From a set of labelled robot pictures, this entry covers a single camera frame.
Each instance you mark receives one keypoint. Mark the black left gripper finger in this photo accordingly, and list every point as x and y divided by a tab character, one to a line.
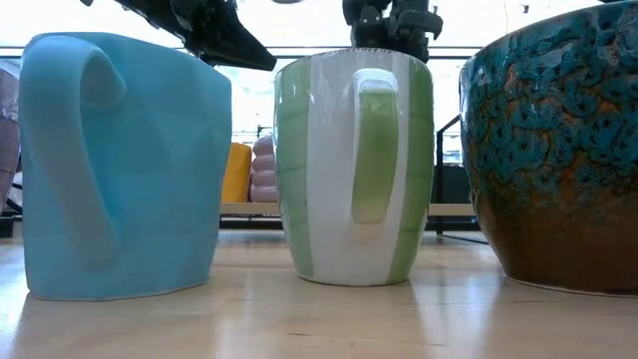
239	45

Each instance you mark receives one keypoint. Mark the yellow mug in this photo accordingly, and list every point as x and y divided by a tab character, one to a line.
236	172

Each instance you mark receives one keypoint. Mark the blue faceted mug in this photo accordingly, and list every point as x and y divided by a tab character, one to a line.
149	174

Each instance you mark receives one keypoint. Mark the purple ribbed mug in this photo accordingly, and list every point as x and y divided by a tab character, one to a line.
262	174

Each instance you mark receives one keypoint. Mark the green white striped mug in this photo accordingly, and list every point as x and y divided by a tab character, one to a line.
329	174

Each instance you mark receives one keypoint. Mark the teal brown glazed mug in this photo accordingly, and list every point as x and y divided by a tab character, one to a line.
548	149

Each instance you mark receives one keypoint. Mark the black shelf side rail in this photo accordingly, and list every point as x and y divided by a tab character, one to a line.
439	174

